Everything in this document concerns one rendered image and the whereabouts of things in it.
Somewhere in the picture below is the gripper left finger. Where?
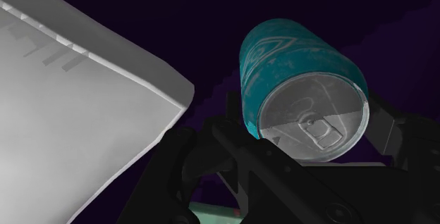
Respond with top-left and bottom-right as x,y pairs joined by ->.
116,91 -> 362,224

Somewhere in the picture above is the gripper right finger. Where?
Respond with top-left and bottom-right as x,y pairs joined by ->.
365,91 -> 440,224

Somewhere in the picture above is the teal drink can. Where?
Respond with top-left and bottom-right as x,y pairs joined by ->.
238,18 -> 370,163

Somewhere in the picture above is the pale green flat block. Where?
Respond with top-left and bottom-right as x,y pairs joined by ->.
188,201 -> 242,224

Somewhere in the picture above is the white sink basin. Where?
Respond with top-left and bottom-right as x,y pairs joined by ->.
0,0 -> 196,224

